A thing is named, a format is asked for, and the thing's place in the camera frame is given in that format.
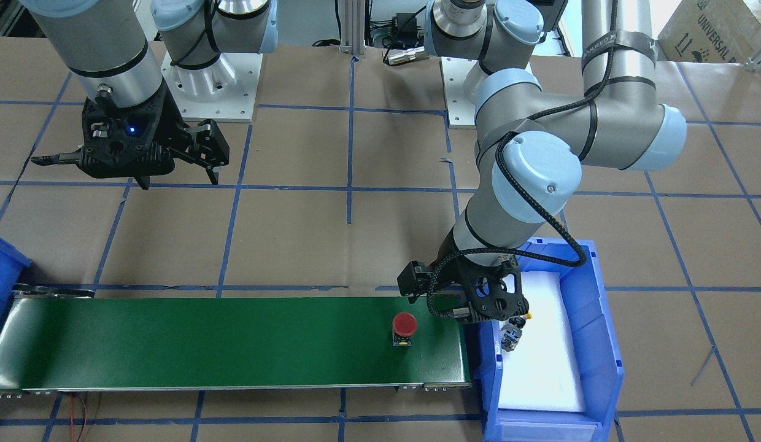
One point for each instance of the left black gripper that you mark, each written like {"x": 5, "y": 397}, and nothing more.
{"x": 447, "y": 268}

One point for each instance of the white foam pad bin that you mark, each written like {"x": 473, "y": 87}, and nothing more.
{"x": 542, "y": 372}

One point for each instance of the green conveyor belt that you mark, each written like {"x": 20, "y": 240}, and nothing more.
{"x": 74, "y": 344}

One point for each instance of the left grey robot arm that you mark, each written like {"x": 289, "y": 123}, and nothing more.
{"x": 531, "y": 145}

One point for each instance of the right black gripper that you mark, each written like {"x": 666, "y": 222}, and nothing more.
{"x": 173, "y": 124}

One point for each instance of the red mushroom push button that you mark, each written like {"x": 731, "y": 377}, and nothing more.
{"x": 404, "y": 325}

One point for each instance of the blue plastic bin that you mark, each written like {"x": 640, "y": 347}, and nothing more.
{"x": 12, "y": 263}
{"x": 596, "y": 351}

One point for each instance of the black power adapter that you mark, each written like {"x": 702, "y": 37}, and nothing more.
{"x": 404, "y": 25}

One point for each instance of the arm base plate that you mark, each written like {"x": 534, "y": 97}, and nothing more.
{"x": 224, "y": 91}
{"x": 467, "y": 88}

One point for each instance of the cardboard box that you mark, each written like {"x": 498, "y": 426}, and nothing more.
{"x": 712, "y": 31}

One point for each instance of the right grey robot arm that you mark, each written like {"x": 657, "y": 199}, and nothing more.
{"x": 103, "y": 44}

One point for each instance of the aluminium frame post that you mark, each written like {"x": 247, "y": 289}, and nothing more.
{"x": 353, "y": 16}

